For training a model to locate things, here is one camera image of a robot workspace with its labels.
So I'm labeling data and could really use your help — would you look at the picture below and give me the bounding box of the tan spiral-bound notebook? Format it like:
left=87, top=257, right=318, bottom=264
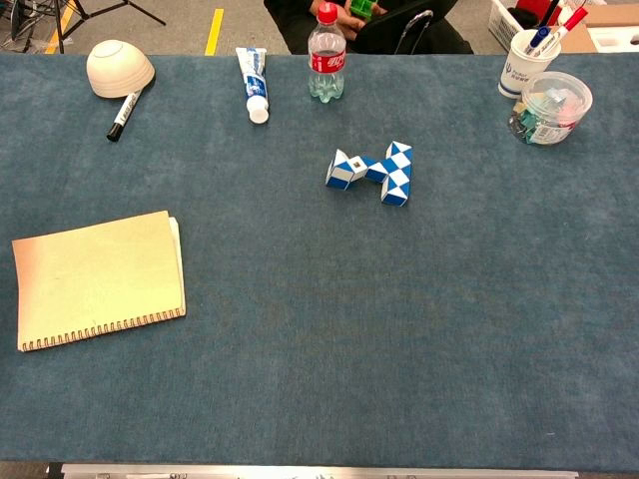
left=11, top=210, right=188, bottom=353

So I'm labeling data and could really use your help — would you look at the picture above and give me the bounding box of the blue felt table cover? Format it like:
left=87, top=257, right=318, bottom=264
left=0, top=52, right=639, bottom=473

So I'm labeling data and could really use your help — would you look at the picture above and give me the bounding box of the blue white snake puzzle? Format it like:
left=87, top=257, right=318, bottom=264
left=324, top=140, right=414, bottom=208

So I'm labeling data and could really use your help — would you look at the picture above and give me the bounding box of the blue white toothpaste tube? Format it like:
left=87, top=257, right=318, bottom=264
left=235, top=47, right=271, bottom=125

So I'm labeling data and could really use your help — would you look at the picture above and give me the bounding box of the clear bottle with red cap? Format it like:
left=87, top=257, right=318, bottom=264
left=307, top=1, right=347, bottom=105

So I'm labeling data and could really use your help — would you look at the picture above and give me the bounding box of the seated person in black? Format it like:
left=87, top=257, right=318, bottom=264
left=263, top=0, right=474, bottom=55

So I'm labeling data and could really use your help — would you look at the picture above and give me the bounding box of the black-capped whiteboard marker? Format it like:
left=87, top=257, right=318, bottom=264
left=106, top=89, right=143, bottom=144

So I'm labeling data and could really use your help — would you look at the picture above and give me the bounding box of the yellow floor tape strip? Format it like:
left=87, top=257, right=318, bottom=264
left=204, top=8, right=226, bottom=57
left=44, top=0, right=79, bottom=55

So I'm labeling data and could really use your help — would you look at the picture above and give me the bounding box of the green toy block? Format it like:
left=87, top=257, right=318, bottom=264
left=348, top=0, right=388, bottom=21

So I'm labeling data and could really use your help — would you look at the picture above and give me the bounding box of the white paper cup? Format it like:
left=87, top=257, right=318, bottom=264
left=497, top=28, right=563, bottom=100

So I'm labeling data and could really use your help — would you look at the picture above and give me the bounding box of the clear jar of binder clips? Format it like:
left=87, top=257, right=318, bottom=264
left=507, top=71, right=594, bottom=147

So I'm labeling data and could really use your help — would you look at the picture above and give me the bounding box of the cream upturned bowl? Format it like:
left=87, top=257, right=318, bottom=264
left=85, top=39, right=157, bottom=100

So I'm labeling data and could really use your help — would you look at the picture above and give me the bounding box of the white plastic basket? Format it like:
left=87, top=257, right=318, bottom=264
left=487, top=0, right=575, bottom=54

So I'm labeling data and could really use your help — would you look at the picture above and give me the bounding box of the blue-capped marker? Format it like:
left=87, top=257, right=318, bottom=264
left=522, top=25, right=553, bottom=56

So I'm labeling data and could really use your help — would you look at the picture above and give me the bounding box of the red-capped marker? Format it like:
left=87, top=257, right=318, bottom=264
left=536, top=6, right=589, bottom=57

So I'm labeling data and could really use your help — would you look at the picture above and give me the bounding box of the black tripod stand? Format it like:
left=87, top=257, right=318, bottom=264
left=49, top=0, right=168, bottom=54

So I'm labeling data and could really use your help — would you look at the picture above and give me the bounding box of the cardboard box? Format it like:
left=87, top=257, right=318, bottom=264
left=558, top=3, right=639, bottom=55

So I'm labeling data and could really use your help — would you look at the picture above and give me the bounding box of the black chair with chrome frame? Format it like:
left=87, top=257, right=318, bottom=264
left=356, top=0, right=460, bottom=55

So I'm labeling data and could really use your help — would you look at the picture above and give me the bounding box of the aluminium rail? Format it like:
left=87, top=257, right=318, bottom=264
left=59, top=462, right=580, bottom=479

